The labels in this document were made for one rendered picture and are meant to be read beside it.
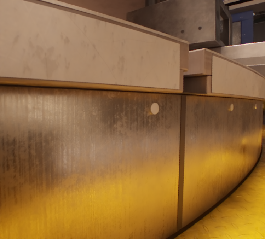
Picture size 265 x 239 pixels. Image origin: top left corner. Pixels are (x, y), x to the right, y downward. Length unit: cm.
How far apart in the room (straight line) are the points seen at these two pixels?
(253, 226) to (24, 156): 39
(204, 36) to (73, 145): 74
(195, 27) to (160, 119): 65
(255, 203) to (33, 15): 53
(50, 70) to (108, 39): 7
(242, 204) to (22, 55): 50
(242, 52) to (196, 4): 26
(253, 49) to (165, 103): 66
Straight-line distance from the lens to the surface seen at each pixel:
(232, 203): 53
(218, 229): 43
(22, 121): 21
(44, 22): 20
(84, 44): 21
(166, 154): 32
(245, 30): 525
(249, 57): 91
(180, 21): 94
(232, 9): 532
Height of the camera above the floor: 22
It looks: 1 degrees down
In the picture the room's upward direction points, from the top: 1 degrees clockwise
